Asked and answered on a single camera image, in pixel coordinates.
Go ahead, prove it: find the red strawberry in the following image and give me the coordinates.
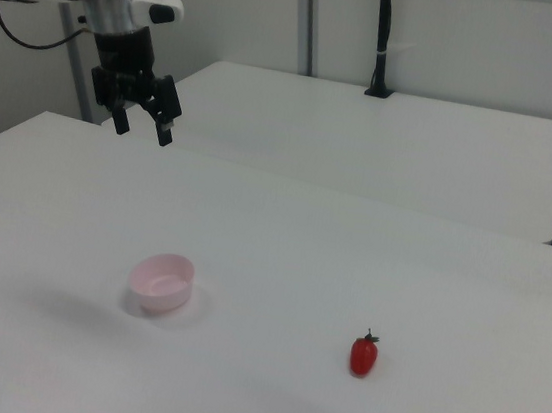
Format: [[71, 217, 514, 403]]
[[347, 326, 384, 381]]

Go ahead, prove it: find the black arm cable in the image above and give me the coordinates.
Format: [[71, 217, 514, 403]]
[[0, 0, 91, 55]]

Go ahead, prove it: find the aluminium frame post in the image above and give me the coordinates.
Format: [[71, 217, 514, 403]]
[[285, 0, 329, 78]]

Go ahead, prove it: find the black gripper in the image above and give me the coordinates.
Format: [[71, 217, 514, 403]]
[[81, 21, 194, 150]]

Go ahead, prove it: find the pink plastic bowl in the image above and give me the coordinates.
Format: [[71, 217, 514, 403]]
[[122, 247, 198, 323]]

